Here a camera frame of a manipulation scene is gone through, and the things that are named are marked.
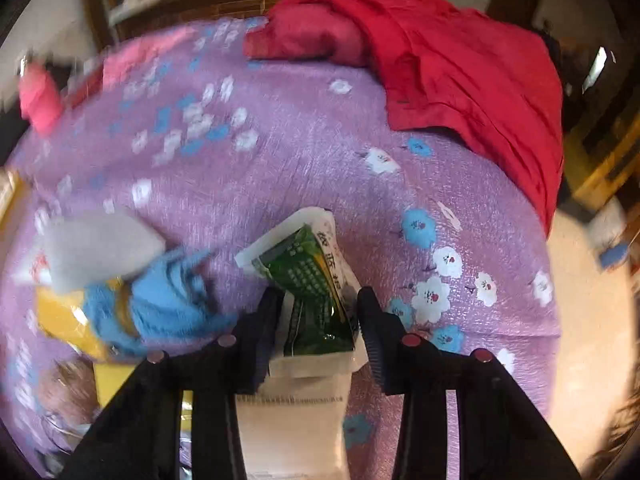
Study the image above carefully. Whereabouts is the purple floral tablecloth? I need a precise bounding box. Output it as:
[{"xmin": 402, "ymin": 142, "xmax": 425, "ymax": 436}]
[{"xmin": 1, "ymin": 20, "xmax": 560, "ymax": 466}]

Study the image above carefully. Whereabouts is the blue knitted cloth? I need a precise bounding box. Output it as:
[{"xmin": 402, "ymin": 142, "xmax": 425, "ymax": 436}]
[{"xmin": 82, "ymin": 247, "xmax": 238, "ymax": 359}]

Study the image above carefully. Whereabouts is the white tissue packet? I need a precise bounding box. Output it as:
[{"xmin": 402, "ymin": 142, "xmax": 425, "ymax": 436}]
[{"xmin": 235, "ymin": 374, "xmax": 352, "ymax": 479}]

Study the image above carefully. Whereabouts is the yellow padded envelope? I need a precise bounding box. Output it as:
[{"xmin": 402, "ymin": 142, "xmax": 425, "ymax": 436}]
[{"xmin": 35, "ymin": 278, "xmax": 137, "ymax": 361}]

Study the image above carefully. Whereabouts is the red jacket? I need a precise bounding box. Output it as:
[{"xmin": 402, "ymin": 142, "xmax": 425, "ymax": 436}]
[{"xmin": 243, "ymin": 0, "xmax": 563, "ymax": 229}]

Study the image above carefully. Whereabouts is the pink cloth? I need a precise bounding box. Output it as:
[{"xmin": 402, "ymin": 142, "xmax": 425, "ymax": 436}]
[{"xmin": 102, "ymin": 26, "xmax": 196, "ymax": 90}]

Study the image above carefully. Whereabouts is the white foam sheet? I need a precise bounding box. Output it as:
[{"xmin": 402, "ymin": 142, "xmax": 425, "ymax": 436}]
[{"xmin": 42, "ymin": 212, "xmax": 166, "ymax": 294}]

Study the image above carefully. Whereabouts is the green white snack packet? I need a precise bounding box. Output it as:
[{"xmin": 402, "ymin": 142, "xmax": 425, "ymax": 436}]
[{"xmin": 235, "ymin": 207, "xmax": 368, "ymax": 378}]

